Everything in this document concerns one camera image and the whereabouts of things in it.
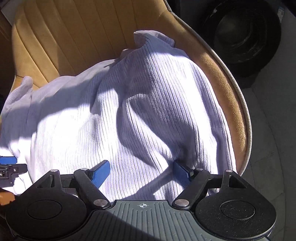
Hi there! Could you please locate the tan upholstered shell chair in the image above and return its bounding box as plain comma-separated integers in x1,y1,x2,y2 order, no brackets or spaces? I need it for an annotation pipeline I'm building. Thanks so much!
11,1,252,174

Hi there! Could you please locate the front-load washing machine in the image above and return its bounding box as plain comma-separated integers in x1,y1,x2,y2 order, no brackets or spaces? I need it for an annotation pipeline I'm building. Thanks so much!
168,0,281,88

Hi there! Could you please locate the lavender ribbed pajama garment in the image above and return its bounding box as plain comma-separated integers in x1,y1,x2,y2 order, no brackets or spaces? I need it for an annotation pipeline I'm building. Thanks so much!
1,31,236,201

